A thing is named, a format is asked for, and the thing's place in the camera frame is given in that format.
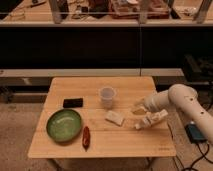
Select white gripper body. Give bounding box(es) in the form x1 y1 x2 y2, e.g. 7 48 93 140
143 95 162 112

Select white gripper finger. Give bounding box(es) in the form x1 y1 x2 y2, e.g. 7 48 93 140
135 110 168 130
131 101 147 115

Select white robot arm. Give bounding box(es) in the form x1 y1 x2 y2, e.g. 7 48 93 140
134 84 213 144

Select translucent white cup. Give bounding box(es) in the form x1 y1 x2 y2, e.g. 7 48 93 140
99 87 116 109

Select green ceramic bowl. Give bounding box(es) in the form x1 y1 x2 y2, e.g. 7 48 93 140
46 109 82 143

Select blue black box on floor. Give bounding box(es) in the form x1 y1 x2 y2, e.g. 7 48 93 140
185 124 206 143

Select black equipment case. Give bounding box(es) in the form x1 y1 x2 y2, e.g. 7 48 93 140
181 54 213 82

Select wooden folding table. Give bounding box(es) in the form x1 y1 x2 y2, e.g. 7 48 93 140
28 76 176 159

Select red chili pepper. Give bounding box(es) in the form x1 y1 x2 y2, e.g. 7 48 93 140
82 126 90 150

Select black rectangular block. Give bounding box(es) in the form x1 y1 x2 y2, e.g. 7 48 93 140
63 98 83 108

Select long background workbench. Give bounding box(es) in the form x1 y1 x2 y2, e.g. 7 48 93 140
0 0 213 27

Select black floor cable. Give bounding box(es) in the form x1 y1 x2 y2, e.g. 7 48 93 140
173 141 213 171

